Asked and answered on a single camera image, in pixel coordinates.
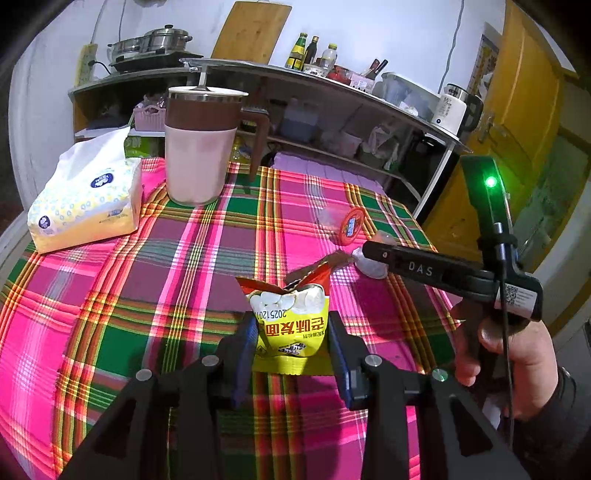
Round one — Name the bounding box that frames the green yellow label bottle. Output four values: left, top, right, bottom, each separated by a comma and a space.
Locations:
285, 32, 309, 71

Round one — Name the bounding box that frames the pink basket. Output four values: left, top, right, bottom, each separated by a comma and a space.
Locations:
133, 104, 167, 131

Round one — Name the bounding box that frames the pink brown jug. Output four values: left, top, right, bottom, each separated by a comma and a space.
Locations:
165, 85, 270, 206

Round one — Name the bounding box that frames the wooden cutting board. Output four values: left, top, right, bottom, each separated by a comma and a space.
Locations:
210, 1, 291, 65

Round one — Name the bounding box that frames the yellow door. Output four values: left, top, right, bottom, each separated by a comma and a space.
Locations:
422, 0, 578, 259

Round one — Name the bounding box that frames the torn orange brown wrapper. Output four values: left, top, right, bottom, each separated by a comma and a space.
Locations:
285, 251, 356, 284

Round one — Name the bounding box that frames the person's right forearm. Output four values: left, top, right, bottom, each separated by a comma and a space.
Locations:
503, 364, 591, 480

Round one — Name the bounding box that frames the yellow white tissue pack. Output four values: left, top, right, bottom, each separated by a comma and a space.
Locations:
27, 127, 143, 254

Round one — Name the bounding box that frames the steel pot with lid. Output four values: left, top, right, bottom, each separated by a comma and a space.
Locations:
145, 28, 194, 55

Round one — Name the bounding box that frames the steel pan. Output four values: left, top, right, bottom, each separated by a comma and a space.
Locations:
107, 38, 151, 61

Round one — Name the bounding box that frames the pink green plaid tablecloth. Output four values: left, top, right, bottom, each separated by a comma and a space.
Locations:
0, 157, 462, 480

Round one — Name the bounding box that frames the grey storage box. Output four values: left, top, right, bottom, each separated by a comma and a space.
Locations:
279, 99, 319, 139

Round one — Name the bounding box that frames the white plastic bag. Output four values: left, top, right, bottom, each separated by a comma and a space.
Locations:
362, 124, 400, 162

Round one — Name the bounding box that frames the clear cup with red lid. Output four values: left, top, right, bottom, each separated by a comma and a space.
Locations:
318, 206, 369, 246

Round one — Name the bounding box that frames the black induction stove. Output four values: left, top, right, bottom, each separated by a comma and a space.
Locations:
108, 54, 204, 73

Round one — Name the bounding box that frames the wall calendar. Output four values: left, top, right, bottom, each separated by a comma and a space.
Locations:
468, 34, 502, 97

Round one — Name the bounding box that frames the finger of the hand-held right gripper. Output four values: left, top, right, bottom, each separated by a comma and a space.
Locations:
361, 240, 497, 292

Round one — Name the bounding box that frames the small clear storage box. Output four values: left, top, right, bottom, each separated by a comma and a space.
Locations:
339, 131, 363, 158

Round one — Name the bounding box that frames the grey wall cable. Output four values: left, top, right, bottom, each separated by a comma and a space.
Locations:
441, 0, 465, 88

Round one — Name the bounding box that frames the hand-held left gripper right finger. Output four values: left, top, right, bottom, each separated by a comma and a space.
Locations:
325, 313, 532, 480

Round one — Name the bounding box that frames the yellow power strip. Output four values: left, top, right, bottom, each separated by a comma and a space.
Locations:
76, 44, 98, 86

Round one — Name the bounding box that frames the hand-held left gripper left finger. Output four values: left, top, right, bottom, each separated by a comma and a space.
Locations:
60, 318, 259, 480

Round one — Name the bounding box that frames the yellow snack packet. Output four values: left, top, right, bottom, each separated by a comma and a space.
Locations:
235, 263, 334, 376

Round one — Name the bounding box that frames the clear plastic container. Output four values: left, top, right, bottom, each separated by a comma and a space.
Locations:
376, 72, 439, 114

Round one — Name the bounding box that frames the metal topped shelf unit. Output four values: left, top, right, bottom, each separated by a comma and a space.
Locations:
180, 58, 472, 217

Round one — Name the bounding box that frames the white electric kettle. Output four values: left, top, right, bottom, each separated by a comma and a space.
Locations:
433, 83, 483, 139

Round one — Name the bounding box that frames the black cable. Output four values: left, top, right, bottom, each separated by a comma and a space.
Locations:
493, 223, 517, 446

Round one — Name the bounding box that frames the person's right hand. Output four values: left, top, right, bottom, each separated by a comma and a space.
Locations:
450, 295, 561, 422

